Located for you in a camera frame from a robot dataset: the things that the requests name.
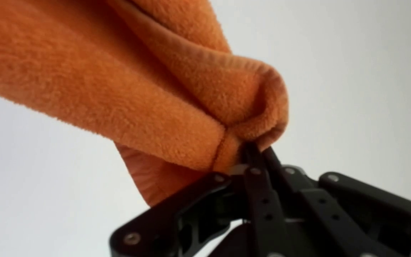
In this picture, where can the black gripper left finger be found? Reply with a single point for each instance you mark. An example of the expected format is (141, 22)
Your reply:
(199, 219)

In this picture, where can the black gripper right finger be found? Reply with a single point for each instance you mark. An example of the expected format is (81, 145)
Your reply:
(348, 215)

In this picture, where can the orange towel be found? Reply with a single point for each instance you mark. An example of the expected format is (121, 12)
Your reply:
(134, 86)

